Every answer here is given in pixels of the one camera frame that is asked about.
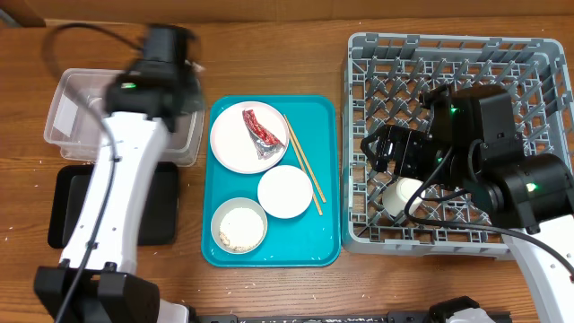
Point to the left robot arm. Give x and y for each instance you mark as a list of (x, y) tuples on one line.
[(95, 279)]

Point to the wooden chopstick right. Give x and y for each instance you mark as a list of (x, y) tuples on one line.
[(305, 160)]

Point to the grey dish rack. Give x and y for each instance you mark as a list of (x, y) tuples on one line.
[(384, 76)]

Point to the white cup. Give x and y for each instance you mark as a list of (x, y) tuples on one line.
[(395, 197)]

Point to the clear plastic bin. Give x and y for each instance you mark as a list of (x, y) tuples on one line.
[(71, 128)]

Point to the medium white plate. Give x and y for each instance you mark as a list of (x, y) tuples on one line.
[(285, 192)]

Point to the black tray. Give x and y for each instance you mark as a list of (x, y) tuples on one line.
[(160, 214)]

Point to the grey bowl with rice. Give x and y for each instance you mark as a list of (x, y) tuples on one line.
[(239, 225)]

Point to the large white plate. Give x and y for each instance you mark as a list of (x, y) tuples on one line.
[(232, 145)]

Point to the red snack wrapper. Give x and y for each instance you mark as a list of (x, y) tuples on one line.
[(266, 144)]

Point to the wooden chopstick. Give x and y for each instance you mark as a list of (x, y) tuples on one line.
[(305, 160), (298, 153)]

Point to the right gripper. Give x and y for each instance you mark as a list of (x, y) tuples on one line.
[(409, 140)]

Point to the wooden chopstick left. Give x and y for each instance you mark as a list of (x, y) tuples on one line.
[(298, 153)]

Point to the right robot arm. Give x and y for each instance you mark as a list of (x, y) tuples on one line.
[(472, 147)]

